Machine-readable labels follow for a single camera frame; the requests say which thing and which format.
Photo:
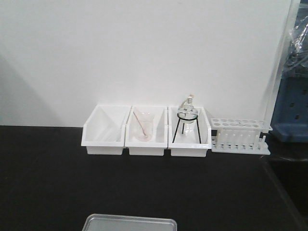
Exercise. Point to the glass beaker in bin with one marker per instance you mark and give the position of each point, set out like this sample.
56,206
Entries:
149,126

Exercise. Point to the silver metal tray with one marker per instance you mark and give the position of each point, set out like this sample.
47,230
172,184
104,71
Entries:
105,222

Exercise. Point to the middle white storage bin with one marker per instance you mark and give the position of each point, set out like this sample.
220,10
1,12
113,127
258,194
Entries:
159,140

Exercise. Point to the white storage bin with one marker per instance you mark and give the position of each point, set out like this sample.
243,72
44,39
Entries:
159,140
188,139
104,131

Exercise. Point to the pink stirring rod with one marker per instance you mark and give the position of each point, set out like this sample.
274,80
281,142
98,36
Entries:
141,120

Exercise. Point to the glass alcohol lamp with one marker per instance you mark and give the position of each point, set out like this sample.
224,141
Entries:
186,110

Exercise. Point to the right white storage bin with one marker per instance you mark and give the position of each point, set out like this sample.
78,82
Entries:
188,139

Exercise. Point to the left white storage bin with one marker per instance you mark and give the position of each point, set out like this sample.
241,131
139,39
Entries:
104,131

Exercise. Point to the white test tube rack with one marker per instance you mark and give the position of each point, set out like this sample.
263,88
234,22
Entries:
240,136

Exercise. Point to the blue perforated cabinet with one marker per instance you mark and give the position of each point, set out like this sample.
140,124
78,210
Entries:
290,116

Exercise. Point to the black sink basin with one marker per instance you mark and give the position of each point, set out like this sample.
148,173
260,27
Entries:
283,194

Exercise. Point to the clear plastic bag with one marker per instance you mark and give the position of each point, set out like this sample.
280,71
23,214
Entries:
298,54

